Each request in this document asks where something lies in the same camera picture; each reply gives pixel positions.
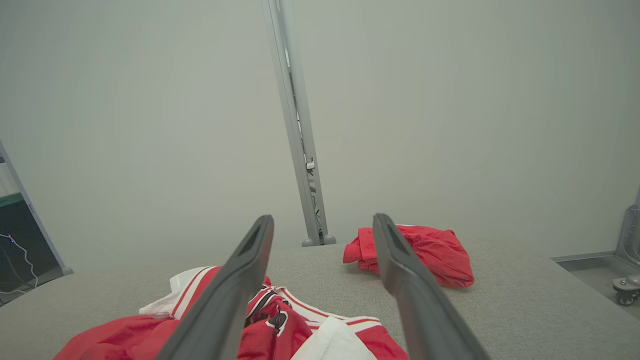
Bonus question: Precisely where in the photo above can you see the black computer tower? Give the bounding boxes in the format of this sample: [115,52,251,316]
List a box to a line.
[0,200,62,301]

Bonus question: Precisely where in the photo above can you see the red shorts white stripe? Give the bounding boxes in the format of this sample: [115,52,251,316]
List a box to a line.
[342,225,475,289]

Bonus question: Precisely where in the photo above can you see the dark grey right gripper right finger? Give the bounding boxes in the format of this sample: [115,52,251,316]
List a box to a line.
[372,213,491,360]

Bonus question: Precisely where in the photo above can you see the grey partition post round feet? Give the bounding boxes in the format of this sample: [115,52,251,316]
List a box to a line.
[261,0,337,248]

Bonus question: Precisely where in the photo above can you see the red white basketball jersey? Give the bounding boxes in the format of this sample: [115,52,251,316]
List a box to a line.
[54,265,408,360]

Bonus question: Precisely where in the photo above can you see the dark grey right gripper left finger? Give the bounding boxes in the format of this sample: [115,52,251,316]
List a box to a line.
[155,215,275,360]

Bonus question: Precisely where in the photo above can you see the white cable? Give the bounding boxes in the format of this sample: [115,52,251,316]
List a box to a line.
[0,232,40,296]

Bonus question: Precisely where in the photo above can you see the black caster wheel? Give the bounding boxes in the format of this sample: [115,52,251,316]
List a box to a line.
[612,274,640,307]

